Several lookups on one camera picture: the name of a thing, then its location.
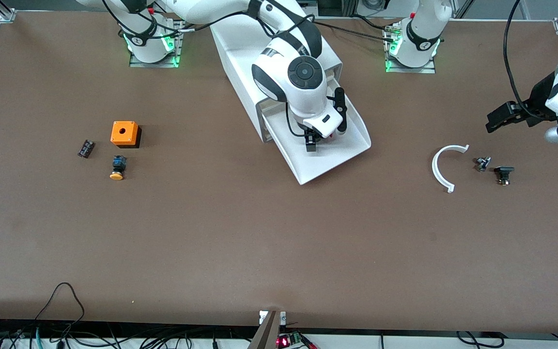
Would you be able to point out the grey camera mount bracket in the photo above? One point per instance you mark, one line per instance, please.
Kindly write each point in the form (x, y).
(270, 329)

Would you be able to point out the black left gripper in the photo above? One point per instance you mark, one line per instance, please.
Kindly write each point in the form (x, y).
(539, 103)

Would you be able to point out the yellow push button blue body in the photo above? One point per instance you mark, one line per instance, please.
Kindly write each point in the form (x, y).
(117, 169)

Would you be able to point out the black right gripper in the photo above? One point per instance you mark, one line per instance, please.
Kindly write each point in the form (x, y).
(310, 139)

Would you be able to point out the white curved plastic arc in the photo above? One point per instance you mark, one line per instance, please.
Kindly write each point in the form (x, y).
(437, 169)

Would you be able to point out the small black silver part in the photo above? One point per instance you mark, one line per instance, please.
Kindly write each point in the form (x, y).
(482, 163)

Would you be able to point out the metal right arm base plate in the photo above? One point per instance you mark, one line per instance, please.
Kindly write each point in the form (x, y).
(178, 48)

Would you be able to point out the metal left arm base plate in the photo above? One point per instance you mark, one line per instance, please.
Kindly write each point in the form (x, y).
(390, 68)

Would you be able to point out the small black bracket part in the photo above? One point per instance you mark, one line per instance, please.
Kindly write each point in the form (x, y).
(503, 173)

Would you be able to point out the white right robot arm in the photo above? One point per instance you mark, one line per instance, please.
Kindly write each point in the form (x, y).
(303, 92)

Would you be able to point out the small black terminal block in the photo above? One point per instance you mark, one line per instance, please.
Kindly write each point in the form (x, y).
(85, 148)

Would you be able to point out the orange box with hole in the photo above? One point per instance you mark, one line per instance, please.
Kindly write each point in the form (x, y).
(125, 133)

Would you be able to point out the circuit board with red light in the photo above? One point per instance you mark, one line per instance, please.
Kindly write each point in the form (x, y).
(288, 340)

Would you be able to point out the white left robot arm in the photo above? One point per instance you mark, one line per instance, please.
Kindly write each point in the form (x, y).
(422, 34)

